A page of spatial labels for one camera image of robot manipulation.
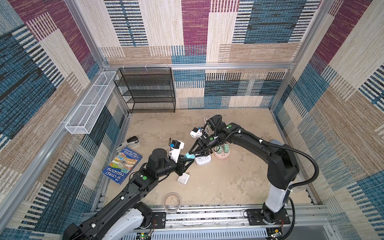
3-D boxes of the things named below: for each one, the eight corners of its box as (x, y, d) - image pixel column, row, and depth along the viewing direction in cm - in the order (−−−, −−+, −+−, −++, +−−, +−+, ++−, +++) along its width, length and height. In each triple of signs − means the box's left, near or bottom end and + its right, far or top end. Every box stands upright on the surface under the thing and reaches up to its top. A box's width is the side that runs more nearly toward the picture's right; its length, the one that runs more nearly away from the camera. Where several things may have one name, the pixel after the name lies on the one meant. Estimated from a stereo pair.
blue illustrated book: (102, 175, 90) (98, 172, 87) (126, 149, 101) (124, 146, 98) (119, 186, 86) (116, 184, 83) (142, 158, 97) (141, 155, 94)
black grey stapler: (119, 153, 100) (116, 149, 96) (117, 149, 102) (114, 145, 98) (140, 143, 104) (138, 139, 101) (138, 139, 107) (136, 135, 103)
